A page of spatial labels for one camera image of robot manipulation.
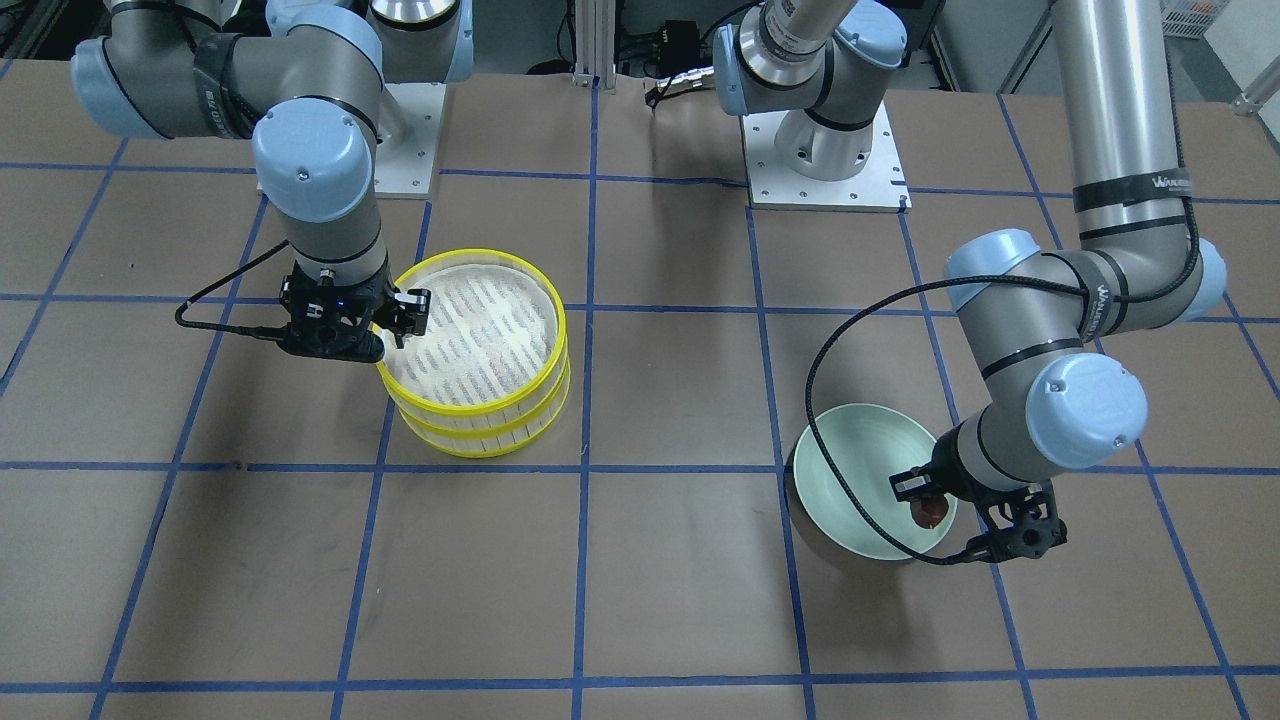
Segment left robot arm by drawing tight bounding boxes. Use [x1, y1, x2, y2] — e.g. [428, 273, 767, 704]
[710, 1, 1228, 566]

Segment yellow steamer basket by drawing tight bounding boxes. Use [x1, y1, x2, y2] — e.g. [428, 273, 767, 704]
[378, 249, 568, 424]
[396, 368, 572, 459]

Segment dark red bun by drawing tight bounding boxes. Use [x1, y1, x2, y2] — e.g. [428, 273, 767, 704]
[909, 496, 950, 530]

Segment aluminium frame post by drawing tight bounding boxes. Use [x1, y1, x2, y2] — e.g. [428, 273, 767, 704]
[571, 0, 617, 94]

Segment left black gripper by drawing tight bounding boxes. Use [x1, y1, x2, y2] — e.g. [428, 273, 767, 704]
[890, 457, 1068, 564]

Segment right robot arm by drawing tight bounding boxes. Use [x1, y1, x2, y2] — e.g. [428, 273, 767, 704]
[70, 1, 474, 363]

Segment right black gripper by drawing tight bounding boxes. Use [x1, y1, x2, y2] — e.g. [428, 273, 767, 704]
[279, 266, 433, 363]

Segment light green plate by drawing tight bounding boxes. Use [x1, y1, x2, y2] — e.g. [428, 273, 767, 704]
[792, 404, 957, 568]

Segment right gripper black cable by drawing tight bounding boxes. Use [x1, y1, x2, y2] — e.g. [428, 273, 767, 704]
[175, 243, 296, 343]

